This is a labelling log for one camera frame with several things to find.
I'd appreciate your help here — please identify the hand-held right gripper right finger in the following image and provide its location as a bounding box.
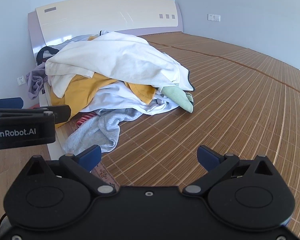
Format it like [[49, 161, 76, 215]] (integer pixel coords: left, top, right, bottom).
[[182, 145, 275, 197]]

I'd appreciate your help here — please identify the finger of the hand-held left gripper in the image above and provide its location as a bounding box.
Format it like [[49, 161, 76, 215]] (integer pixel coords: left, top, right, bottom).
[[27, 105, 72, 128], [0, 97, 24, 110]]

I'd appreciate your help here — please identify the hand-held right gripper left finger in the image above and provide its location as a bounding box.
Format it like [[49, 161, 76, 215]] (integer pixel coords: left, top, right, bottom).
[[27, 145, 117, 197]]

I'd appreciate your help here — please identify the cream and green jacket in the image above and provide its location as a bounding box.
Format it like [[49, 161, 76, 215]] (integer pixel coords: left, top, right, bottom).
[[45, 31, 195, 113]]

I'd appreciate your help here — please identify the red striped cloth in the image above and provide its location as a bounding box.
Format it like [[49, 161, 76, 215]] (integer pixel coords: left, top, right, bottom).
[[76, 112, 98, 128]]

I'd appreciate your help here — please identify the light grey garment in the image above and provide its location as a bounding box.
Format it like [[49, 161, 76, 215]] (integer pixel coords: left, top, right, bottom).
[[64, 107, 143, 155]]

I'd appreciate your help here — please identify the lilac garment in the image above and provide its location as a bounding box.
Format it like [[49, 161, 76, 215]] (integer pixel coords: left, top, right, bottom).
[[26, 64, 49, 100]]

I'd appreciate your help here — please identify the yellow garment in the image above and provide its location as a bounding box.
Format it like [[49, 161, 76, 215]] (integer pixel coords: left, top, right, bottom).
[[50, 36, 157, 115]]

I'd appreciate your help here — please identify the white shirt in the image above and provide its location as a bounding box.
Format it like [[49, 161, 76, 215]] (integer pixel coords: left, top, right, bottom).
[[80, 80, 179, 117]]

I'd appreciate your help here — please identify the bamboo bed mat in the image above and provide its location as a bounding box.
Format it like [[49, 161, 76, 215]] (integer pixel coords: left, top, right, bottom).
[[65, 31, 300, 240]]

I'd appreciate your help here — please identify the cream wooden headboard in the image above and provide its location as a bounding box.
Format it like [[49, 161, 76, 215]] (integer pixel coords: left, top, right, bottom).
[[27, 0, 184, 63]]

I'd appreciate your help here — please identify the black strap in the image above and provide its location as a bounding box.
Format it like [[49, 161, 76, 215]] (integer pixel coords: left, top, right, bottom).
[[36, 46, 60, 64]]

